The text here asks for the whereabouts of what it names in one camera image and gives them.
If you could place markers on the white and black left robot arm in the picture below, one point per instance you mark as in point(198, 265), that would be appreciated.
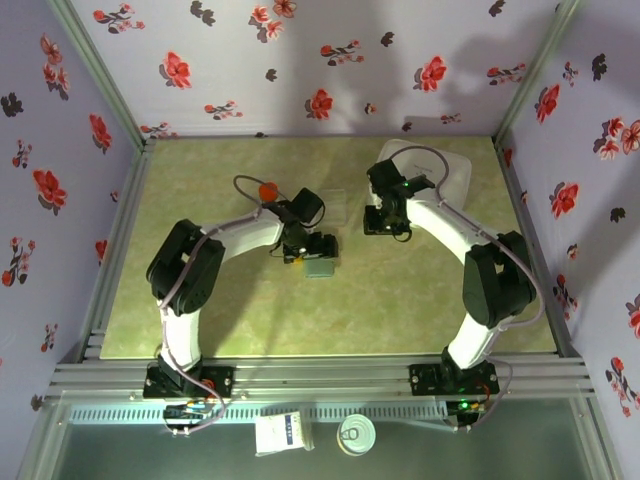
point(250, 235)

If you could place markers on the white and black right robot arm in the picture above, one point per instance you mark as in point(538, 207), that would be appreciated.
point(440, 220)

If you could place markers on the orange-red round ball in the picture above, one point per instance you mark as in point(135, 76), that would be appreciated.
point(267, 192)

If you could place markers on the white plastic lidded container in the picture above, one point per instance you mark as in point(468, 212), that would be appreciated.
point(455, 175)

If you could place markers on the white paper box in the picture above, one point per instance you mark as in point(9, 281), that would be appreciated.
point(275, 432)

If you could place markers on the silver tin can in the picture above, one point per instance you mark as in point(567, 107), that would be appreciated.
point(356, 435)

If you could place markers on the small circuit board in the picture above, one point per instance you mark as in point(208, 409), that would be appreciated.
point(465, 412)
point(187, 414)

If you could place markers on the long aluminium frame rail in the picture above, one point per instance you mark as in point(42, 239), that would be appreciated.
point(325, 375)

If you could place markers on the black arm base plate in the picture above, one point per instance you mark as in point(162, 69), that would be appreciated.
point(220, 380)
point(425, 380)

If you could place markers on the aluminium side rail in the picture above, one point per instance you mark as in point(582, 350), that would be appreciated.
point(120, 250)
point(534, 250)

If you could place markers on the aluminium corner post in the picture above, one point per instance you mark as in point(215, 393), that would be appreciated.
point(105, 75)
point(533, 75)

